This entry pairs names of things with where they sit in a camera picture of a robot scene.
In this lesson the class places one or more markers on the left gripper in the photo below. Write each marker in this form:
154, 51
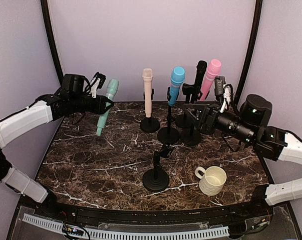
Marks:
100, 107

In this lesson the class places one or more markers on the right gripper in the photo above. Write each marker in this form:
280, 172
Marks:
205, 109

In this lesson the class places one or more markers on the mint green microphone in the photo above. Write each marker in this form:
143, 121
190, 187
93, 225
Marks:
111, 91

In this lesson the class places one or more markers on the black stand of blue microphone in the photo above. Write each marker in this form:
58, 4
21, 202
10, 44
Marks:
169, 135

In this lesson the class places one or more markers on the blue microphone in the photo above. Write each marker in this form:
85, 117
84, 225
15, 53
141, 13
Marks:
177, 79

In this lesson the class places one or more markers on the black stand of beige microphone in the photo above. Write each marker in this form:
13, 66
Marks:
149, 125

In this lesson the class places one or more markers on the beige microphone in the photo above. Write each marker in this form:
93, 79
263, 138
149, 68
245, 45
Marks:
147, 76

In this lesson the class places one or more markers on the black stand of green microphone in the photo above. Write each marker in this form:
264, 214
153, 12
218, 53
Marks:
156, 179

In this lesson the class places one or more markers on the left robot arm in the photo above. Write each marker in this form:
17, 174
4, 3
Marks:
76, 95

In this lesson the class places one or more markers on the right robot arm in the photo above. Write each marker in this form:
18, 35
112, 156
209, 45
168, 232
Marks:
251, 128

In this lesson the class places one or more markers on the black stand of pink microphone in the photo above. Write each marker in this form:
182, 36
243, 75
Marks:
183, 121

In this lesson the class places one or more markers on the black stand of tall microphone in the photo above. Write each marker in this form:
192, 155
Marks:
189, 136

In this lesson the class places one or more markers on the tall black microphone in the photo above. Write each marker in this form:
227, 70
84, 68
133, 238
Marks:
201, 69

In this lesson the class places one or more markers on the pink microphone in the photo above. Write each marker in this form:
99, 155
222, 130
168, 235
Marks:
212, 71

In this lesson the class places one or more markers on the cream ribbed mug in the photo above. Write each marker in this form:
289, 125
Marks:
211, 180

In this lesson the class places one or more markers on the black left corner post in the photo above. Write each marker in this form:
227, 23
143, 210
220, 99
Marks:
51, 39

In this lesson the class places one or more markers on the black corner post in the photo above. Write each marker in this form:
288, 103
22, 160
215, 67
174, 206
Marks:
51, 39
250, 50

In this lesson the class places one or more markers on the black front rail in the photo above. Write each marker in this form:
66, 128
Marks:
227, 215

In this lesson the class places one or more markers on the white cable duct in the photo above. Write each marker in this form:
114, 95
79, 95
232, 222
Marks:
73, 231

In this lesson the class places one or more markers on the black right corner post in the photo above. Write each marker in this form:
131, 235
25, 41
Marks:
250, 50

